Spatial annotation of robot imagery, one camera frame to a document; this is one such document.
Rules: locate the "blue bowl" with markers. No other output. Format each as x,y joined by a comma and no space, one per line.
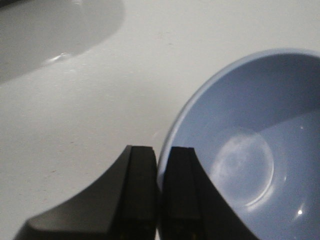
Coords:
255,129

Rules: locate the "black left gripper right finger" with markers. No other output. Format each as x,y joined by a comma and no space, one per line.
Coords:
191,206

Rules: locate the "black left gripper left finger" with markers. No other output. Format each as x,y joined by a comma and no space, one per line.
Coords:
120,205

